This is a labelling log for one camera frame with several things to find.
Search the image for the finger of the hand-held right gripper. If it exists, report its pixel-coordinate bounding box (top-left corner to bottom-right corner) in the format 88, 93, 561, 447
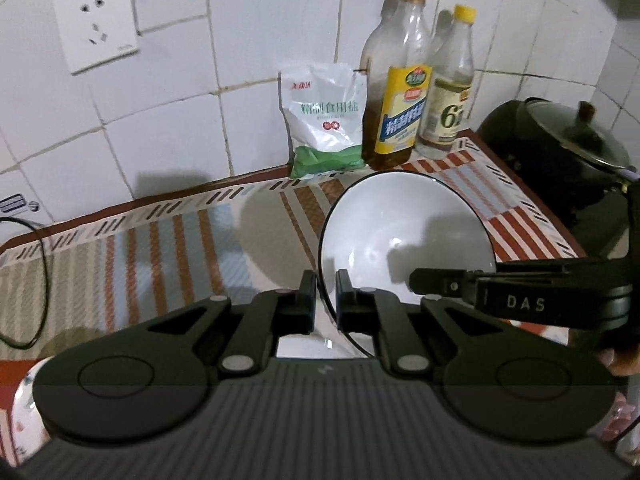
408, 267, 482, 307

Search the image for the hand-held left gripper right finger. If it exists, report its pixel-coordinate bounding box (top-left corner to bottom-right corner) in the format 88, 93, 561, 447
335, 268, 506, 377

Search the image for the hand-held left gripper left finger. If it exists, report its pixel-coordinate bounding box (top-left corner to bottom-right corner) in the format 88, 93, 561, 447
145, 269, 318, 380

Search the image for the person's right hand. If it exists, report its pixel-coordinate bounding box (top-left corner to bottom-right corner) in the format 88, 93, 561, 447
597, 331, 634, 379

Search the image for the black cooking pot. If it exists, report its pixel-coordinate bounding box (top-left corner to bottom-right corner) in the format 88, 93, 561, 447
476, 98, 635, 243

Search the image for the glass pot lid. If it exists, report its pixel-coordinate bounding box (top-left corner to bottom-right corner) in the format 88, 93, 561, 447
526, 99, 634, 172

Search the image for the striped table mat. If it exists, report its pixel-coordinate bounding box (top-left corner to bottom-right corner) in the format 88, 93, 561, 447
0, 129, 589, 398

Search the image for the yellow cap vinegar bottle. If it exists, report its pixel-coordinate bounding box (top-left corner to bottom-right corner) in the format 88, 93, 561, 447
415, 4, 476, 160

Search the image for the yellow label oil bottle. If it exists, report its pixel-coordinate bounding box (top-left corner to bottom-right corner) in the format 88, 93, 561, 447
360, 0, 434, 171

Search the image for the white salt bag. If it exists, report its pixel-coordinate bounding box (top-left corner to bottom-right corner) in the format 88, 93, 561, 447
278, 61, 369, 180

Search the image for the heart print plate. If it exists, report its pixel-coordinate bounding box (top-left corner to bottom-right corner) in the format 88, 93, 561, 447
9, 355, 57, 467

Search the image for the black power cable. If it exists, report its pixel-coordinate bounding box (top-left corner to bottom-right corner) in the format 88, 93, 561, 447
0, 217, 51, 350

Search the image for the dark wall sticker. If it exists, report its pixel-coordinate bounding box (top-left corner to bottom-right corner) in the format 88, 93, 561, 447
0, 193, 39, 214

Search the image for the white wall socket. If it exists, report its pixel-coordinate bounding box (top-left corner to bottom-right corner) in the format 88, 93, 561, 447
53, 0, 140, 75

